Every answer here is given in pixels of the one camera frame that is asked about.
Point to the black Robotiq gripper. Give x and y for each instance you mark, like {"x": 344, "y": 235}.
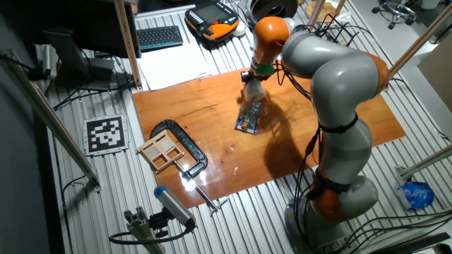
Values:
{"x": 259, "y": 77}

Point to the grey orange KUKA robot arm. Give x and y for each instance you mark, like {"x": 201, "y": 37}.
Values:
{"x": 339, "y": 81}

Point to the dark metal roll holder plate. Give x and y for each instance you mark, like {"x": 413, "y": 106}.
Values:
{"x": 249, "y": 120}

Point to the green wrist flange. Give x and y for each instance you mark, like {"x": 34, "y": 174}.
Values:
{"x": 264, "y": 69}

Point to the white computer mouse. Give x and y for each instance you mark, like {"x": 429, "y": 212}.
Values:
{"x": 240, "y": 30}

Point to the orange black teach pendant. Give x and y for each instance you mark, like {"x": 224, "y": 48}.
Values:
{"x": 212, "y": 21}

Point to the black round spool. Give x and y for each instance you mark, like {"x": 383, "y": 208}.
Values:
{"x": 282, "y": 7}

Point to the white paper sheets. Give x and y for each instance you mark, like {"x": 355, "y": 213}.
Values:
{"x": 169, "y": 67}

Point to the black C-clamp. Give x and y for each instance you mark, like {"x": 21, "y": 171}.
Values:
{"x": 183, "y": 139}

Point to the black computer keyboard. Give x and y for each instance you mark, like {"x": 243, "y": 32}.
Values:
{"x": 159, "y": 37}

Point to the office chair base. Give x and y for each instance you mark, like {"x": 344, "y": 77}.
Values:
{"x": 399, "y": 10}

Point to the black white marker board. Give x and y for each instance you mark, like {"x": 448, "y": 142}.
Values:
{"x": 106, "y": 134}

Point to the long wooden beam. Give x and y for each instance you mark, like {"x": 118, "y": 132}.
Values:
{"x": 420, "y": 40}

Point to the beige cardboard panel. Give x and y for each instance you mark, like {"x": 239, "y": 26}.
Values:
{"x": 438, "y": 74}

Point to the short grey aluminium beam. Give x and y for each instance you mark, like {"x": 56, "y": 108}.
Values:
{"x": 427, "y": 161}

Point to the short aluminium profile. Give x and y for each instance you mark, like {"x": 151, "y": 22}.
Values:
{"x": 141, "y": 229}

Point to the black monitor stand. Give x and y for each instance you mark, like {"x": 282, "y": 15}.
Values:
{"x": 67, "y": 53}

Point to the blue plastic bag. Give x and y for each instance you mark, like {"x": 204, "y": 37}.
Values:
{"x": 416, "y": 195}

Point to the black computer monitor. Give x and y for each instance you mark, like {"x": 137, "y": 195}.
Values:
{"x": 70, "y": 21}

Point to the grey metal cylinder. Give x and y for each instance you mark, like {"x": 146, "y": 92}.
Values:
{"x": 49, "y": 60}

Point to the long grey aluminium beam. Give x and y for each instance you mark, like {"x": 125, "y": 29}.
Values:
{"x": 53, "y": 120}

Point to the black flat bar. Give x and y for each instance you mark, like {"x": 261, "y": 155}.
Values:
{"x": 416, "y": 243}

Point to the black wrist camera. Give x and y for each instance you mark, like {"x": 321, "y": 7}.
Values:
{"x": 246, "y": 77}

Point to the silver metal post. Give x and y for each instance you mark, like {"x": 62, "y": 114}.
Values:
{"x": 315, "y": 14}

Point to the small wooden window frame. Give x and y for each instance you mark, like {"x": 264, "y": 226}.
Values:
{"x": 159, "y": 151}

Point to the wooden upright post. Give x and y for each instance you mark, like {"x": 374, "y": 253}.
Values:
{"x": 126, "y": 42}

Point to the grey camera with blue cap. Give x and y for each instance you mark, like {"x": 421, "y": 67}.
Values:
{"x": 173, "y": 206}

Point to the black camera bracket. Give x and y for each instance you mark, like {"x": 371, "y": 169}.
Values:
{"x": 159, "y": 220}

